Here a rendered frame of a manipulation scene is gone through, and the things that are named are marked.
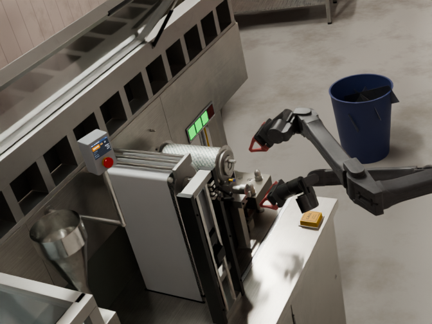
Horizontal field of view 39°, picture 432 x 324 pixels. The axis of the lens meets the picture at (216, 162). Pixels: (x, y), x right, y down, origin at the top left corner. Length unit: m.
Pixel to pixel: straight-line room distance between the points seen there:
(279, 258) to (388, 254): 1.40
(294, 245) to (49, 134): 1.00
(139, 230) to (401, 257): 1.88
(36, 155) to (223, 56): 1.23
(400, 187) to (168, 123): 1.15
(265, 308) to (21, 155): 0.95
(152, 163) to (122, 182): 0.12
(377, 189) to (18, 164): 1.02
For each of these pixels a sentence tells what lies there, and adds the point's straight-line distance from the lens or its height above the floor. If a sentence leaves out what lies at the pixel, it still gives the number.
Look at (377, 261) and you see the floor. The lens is 3.58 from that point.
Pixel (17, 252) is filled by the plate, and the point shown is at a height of 1.38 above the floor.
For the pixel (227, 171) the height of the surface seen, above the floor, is 1.24.
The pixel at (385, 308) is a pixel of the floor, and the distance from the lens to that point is 3.33.
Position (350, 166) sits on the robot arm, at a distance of 1.66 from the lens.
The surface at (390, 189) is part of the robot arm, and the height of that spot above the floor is 1.47.
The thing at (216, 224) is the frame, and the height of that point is 1.25.
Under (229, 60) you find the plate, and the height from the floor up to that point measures 1.31.
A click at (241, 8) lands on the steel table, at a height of 0.24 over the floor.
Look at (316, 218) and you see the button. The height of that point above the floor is 0.92.
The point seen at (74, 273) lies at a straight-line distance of 1.73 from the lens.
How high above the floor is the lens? 2.43
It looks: 32 degrees down
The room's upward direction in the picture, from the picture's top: 13 degrees counter-clockwise
